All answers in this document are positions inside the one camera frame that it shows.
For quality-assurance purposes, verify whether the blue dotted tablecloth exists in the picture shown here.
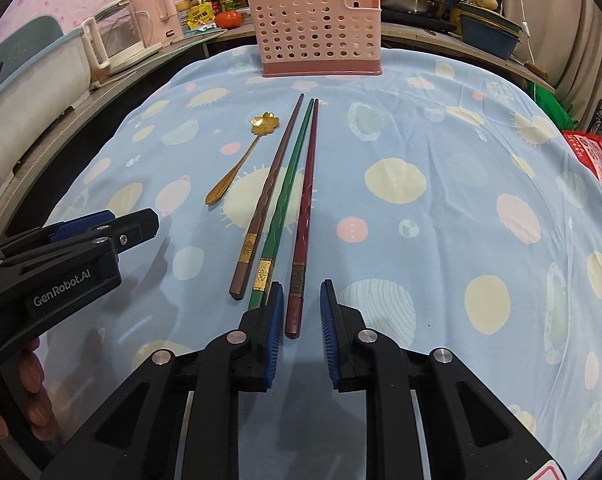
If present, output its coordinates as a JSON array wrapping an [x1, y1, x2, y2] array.
[[31, 45, 602, 480]]

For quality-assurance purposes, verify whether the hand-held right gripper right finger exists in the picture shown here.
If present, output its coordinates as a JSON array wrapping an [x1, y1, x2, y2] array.
[[319, 280, 564, 480]]

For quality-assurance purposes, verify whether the pink perforated utensil holder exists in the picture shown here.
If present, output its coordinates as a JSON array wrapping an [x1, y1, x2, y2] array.
[[245, 0, 383, 78]]

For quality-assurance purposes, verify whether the red bag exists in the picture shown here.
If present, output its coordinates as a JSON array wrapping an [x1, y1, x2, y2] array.
[[561, 130, 602, 206]]

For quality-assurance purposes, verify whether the pink electric kettle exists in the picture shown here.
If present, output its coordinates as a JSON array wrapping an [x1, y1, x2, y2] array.
[[128, 0, 184, 43]]

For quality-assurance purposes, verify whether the wooden handled brush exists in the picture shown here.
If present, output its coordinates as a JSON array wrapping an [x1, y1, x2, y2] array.
[[511, 57, 549, 80]]

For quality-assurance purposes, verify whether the white plastic tub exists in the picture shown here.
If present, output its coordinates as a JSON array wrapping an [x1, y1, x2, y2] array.
[[0, 27, 92, 201]]

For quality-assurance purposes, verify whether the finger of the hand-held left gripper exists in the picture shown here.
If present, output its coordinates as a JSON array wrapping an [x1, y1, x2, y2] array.
[[0, 207, 160, 267], [0, 211, 116, 261]]

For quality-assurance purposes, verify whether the white pull cord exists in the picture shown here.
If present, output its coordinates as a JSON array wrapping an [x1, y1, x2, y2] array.
[[511, 0, 538, 66]]

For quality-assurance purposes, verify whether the green plastic bag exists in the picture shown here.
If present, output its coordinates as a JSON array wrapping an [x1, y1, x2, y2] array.
[[526, 80, 574, 131]]

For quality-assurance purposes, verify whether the small yellow label bottle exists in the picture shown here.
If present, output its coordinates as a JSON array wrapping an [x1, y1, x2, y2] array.
[[188, 0, 221, 30]]

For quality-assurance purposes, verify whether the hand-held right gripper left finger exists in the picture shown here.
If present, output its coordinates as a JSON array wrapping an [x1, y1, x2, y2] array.
[[40, 281, 285, 480]]

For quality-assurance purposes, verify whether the brown chopstick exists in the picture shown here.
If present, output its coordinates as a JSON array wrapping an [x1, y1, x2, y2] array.
[[228, 92, 306, 302]]

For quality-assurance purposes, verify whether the person's left hand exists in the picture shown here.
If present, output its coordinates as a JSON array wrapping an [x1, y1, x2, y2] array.
[[0, 337, 59, 443]]

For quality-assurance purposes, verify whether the gold flower spoon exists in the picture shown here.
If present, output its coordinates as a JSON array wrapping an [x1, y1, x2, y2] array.
[[204, 111, 282, 206]]

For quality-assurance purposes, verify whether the glass kettle white base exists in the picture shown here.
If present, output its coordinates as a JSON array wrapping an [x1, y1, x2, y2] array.
[[82, 2, 164, 72]]

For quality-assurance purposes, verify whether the beige curtain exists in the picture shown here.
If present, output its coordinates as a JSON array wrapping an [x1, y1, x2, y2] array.
[[498, 0, 602, 111]]

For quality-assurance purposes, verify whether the dark red chopstick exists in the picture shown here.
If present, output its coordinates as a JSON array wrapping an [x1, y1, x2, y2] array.
[[284, 98, 320, 339]]

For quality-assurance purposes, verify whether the green chopstick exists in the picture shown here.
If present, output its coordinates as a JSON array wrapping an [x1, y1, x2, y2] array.
[[247, 98, 315, 312]]

